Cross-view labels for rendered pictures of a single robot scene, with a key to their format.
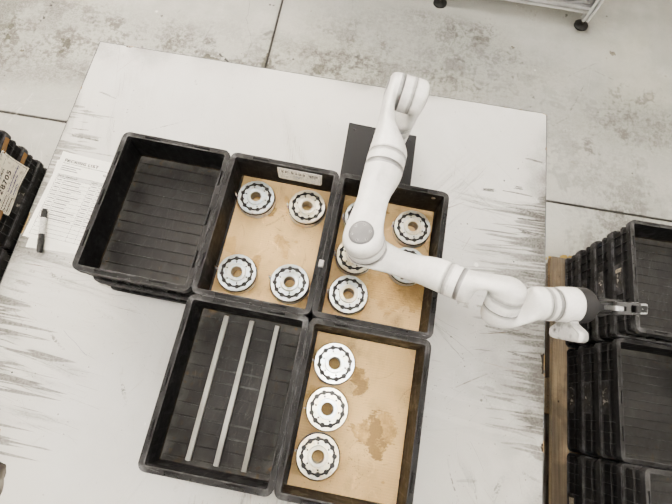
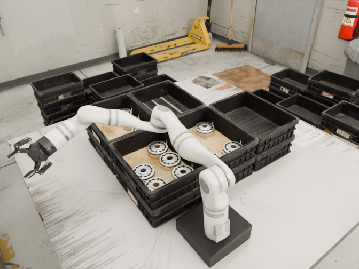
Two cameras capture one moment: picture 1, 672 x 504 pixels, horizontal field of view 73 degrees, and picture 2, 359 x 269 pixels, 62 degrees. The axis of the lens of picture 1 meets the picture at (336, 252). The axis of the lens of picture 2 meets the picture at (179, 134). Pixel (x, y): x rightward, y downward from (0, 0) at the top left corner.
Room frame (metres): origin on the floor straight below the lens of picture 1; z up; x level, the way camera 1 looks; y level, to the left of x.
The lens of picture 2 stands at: (1.27, -0.65, 1.79)
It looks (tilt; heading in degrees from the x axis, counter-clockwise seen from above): 36 degrees down; 143
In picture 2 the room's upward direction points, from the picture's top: 1 degrees counter-clockwise
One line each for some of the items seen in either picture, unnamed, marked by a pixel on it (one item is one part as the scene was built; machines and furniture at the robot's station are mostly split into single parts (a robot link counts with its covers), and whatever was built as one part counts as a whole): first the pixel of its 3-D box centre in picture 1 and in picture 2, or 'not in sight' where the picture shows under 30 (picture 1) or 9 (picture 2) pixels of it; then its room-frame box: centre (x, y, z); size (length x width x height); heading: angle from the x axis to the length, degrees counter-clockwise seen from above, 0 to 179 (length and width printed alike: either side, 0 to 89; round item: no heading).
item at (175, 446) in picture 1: (232, 389); (165, 107); (0.00, 0.20, 0.87); 0.40 x 0.30 x 0.11; 177
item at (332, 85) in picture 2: not in sight; (330, 103); (0.22, 1.86, 0.37); 0.42 x 0.34 x 0.46; 178
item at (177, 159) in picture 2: (355, 255); (169, 159); (0.39, -0.05, 0.86); 0.10 x 0.10 x 0.01
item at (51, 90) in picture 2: not in sight; (62, 103); (-1.38, -0.06, 0.37); 0.40 x 0.30 x 0.45; 89
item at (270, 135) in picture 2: (156, 208); (251, 113); (0.42, 0.48, 0.92); 0.40 x 0.30 x 0.02; 177
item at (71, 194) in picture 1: (74, 202); (293, 128); (0.48, 0.82, 0.70); 0.33 x 0.23 x 0.01; 179
